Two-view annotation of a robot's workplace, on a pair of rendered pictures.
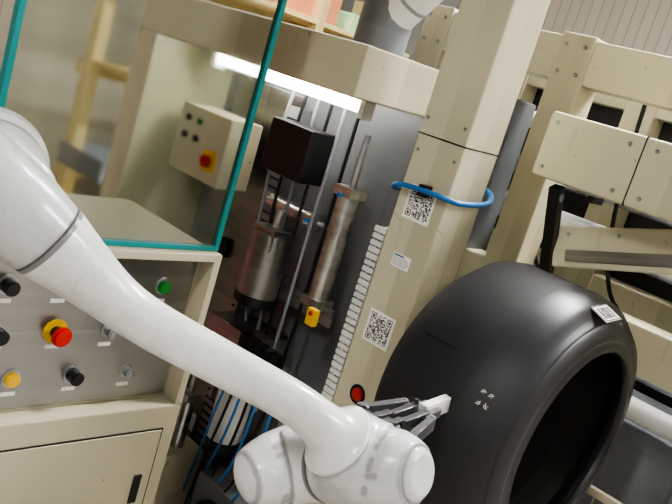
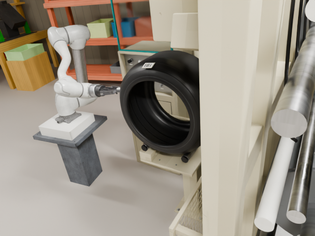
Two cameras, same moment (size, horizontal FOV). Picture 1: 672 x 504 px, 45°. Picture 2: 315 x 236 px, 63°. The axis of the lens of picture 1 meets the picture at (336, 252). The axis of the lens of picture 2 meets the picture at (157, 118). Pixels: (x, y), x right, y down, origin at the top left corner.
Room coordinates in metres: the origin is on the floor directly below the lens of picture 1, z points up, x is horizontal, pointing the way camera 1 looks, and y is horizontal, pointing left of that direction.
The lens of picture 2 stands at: (1.33, -1.76, 1.85)
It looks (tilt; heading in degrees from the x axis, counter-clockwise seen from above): 29 degrees down; 83
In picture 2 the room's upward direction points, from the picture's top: 7 degrees counter-clockwise
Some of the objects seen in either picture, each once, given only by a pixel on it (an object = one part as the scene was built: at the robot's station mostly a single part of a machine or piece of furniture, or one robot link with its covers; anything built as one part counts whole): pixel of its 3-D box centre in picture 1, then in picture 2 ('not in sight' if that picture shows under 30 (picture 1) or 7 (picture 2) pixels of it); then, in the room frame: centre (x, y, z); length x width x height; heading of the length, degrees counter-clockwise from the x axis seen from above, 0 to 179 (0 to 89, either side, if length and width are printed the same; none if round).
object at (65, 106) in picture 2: not in sight; (65, 101); (0.77, 0.52, 0.91); 0.18 x 0.16 x 0.22; 26
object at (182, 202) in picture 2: not in sight; (194, 205); (1.76, -0.18, 0.01); 0.27 x 0.27 x 0.02; 49
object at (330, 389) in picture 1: (358, 325); not in sight; (1.79, -0.10, 1.19); 0.05 x 0.04 x 0.48; 139
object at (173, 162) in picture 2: not in sight; (177, 151); (1.60, -0.39, 0.80); 0.37 x 0.36 x 0.02; 139
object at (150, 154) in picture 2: not in sight; (159, 141); (1.50, -0.30, 0.84); 0.36 x 0.09 x 0.06; 49
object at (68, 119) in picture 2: not in sight; (66, 115); (0.74, 0.50, 0.77); 0.22 x 0.18 x 0.06; 53
